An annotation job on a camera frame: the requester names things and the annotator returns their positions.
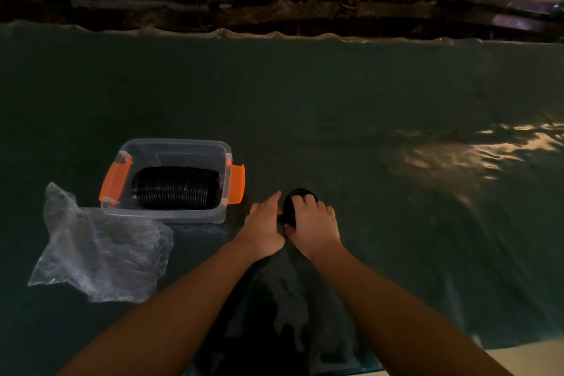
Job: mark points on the person's right forearm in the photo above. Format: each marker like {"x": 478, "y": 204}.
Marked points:
{"x": 396, "y": 318}

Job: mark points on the person's right hand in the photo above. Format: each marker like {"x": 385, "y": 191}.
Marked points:
{"x": 315, "y": 230}

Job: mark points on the black round plastic lid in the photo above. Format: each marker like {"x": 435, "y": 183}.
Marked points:
{"x": 290, "y": 208}

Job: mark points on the row of black discs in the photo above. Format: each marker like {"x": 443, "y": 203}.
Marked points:
{"x": 176, "y": 188}

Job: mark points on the clear storage box orange latches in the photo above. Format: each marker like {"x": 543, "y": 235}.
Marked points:
{"x": 172, "y": 155}

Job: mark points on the crumpled clear plastic bag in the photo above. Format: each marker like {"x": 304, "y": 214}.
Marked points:
{"x": 105, "y": 252}

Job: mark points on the person's right fingers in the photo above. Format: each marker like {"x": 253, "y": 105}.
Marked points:
{"x": 313, "y": 207}

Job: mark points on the dark stone ledge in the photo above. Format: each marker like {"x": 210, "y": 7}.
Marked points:
{"x": 273, "y": 14}

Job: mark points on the person's left forearm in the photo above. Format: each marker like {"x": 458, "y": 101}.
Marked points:
{"x": 176, "y": 314}

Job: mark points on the person's left hand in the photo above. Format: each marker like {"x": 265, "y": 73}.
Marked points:
{"x": 260, "y": 232}

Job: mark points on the dark green table cover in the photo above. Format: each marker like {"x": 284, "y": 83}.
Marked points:
{"x": 308, "y": 102}

